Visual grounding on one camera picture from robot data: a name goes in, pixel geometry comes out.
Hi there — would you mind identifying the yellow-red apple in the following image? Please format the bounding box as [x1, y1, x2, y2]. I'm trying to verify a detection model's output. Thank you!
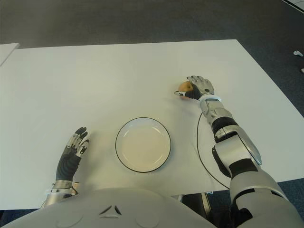
[178, 81, 194, 100]

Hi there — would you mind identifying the white plate black rim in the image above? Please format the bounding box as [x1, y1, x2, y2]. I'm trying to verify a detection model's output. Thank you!
[115, 117, 172, 173]

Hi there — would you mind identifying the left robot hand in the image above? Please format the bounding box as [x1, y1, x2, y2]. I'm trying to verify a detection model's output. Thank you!
[56, 126, 91, 182]

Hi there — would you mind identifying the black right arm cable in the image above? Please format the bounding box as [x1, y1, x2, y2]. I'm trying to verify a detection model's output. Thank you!
[196, 111, 232, 190]

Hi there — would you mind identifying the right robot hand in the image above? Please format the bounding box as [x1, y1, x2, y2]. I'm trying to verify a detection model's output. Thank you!
[173, 75, 215, 100]

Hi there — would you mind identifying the grey robot torso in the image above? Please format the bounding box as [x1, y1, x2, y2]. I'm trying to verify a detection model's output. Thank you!
[0, 187, 219, 228]

